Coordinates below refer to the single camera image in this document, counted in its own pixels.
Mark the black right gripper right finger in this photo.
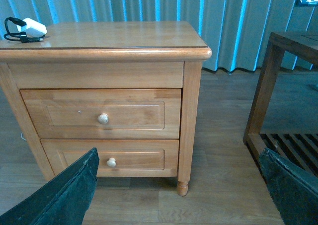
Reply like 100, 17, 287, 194
259, 148, 318, 225

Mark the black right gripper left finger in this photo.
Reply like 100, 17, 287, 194
0, 148, 99, 225

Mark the wooden drawer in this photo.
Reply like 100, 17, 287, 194
41, 139, 179, 177
20, 89, 181, 139

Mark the black charger cable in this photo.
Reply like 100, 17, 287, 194
3, 16, 46, 44

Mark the white charger brick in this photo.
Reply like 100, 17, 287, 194
16, 18, 47, 37

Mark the dark wooden side table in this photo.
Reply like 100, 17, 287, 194
243, 32, 318, 176

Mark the light wooden nightstand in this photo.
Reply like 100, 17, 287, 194
0, 21, 212, 196

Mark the pale pleated curtain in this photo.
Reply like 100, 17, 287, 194
0, 0, 318, 72

